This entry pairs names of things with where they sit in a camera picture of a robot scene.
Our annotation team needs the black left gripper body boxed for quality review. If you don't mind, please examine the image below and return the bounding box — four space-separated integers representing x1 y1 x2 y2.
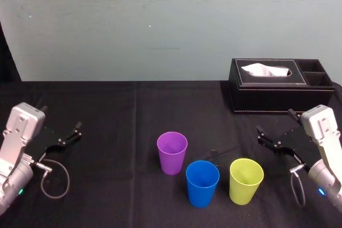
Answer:
26 125 67 160

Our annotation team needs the black table cloth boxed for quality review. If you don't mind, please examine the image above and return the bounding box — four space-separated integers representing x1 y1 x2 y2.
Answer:
0 80 342 228

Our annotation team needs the white tissue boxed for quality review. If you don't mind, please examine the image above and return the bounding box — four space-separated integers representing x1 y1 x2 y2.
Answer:
240 63 293 77

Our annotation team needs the right gripper dark cable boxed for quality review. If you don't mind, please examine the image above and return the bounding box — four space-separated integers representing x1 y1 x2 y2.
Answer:
289 164 311 208

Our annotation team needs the purple plastic cup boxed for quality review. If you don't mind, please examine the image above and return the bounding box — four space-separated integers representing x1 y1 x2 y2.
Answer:
157 131 188 176

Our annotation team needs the blue plastic cup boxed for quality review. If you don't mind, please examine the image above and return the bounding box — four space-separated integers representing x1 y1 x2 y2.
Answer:
185 160 221 209

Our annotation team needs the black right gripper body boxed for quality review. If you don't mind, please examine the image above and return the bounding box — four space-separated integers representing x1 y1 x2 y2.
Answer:
271 125 319 170

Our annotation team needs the gripper dark cable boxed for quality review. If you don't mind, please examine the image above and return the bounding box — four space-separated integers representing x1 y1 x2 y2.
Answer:
289 164 311 208
31 159 71 200

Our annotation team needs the dark panel by wall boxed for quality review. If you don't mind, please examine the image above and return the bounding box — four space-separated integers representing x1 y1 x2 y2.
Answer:
0 19 22 83

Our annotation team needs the black leather tissue box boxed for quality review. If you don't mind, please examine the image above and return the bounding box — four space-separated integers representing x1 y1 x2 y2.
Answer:
228 57 336 115

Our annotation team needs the left gripper dark cable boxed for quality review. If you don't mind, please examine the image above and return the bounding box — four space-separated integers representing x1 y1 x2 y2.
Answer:
31 159 71 200

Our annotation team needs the yellow-green plastic cup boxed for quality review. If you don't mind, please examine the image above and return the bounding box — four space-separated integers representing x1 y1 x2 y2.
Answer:
229 158 265 206

